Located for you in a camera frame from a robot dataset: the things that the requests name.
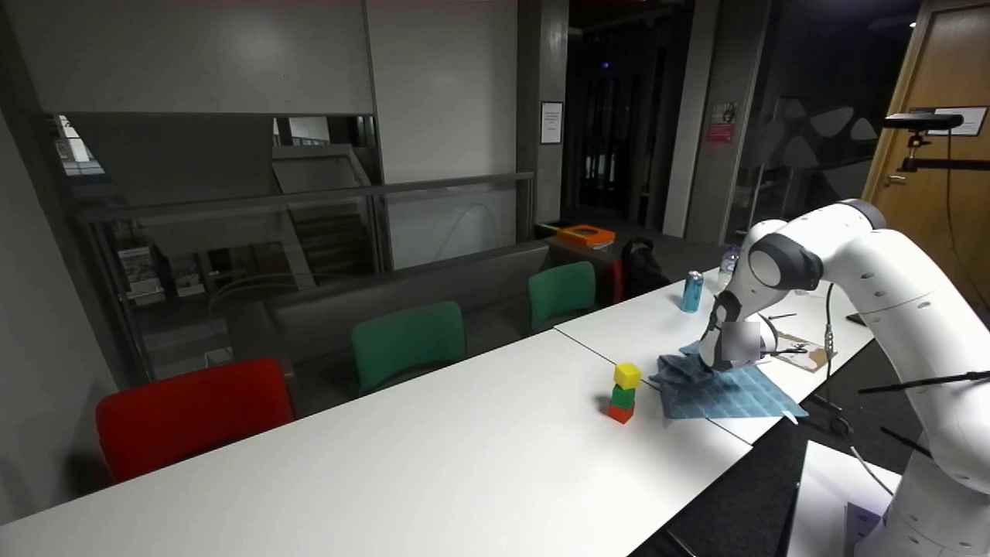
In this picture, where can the black thin stand rod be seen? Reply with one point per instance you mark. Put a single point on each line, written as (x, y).
(930, 382)

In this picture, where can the yellow block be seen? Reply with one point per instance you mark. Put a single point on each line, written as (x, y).
(625, 374)

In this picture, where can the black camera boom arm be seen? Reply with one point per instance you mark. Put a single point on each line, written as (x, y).
(945, 162)

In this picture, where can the clear plastic bottle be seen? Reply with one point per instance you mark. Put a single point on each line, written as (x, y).
(727, 264)

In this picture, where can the orange box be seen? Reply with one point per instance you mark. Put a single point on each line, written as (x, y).
(586, 236)

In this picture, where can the blue striped towel cloth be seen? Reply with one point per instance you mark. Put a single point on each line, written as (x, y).
(721, 397)

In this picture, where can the green chair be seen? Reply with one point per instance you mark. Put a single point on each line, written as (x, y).
(407, 342)
(562, 291)

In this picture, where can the small black table object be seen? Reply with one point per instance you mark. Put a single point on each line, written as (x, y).
(858, 318)

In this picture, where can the blue cylindrical object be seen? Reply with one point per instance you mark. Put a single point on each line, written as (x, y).
(691, 291)

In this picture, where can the wooden door with white label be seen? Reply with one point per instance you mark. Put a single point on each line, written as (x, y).
(959, 62)

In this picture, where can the red block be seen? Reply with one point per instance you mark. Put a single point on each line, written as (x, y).
(618, 411)

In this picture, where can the glass interior window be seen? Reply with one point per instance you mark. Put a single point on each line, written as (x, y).
(257, 206)

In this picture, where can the red chair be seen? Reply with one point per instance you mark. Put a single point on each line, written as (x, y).
(188, 411)

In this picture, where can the black camera on boom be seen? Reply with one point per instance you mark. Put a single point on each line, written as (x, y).
(922, 120)

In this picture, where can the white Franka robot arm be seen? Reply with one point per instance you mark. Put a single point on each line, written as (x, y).
(906, 310)

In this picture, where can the red wall sign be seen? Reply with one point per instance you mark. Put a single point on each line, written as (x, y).
(721, 124)

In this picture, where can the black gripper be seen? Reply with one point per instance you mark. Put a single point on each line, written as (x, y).
(733, 358)

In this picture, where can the white paper wall notice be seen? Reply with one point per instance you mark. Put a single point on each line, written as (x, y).
(550, 120)

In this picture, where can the green block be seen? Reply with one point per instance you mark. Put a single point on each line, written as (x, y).
(622, 397)

